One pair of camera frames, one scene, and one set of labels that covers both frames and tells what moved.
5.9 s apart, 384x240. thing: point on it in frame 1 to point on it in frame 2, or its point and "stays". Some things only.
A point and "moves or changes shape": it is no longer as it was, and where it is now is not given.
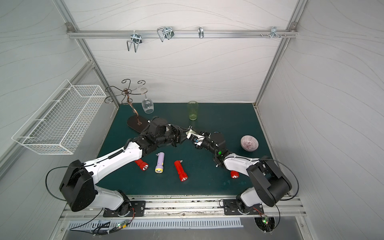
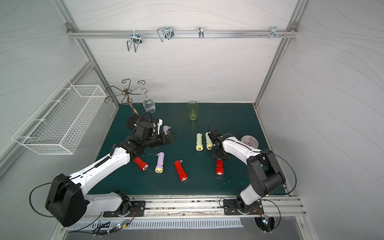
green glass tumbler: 193,109 stays
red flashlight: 234,174 to 219,167
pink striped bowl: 249,143 stays
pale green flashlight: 194,137 moves or changes shape
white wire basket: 58,124 stays
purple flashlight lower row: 159,168 stays
